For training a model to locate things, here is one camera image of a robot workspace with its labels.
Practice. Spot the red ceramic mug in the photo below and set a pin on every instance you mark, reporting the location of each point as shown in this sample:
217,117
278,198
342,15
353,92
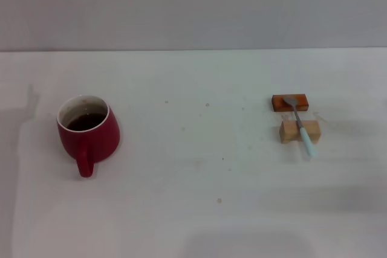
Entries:
99,143

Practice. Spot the dark orange wooden block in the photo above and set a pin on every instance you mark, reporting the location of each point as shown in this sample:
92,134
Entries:
278,104

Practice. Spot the light wooden arch block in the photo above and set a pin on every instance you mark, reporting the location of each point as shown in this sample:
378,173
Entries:
288,132

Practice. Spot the dark coffee liquid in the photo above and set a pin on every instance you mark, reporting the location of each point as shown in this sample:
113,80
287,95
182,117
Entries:
86,122

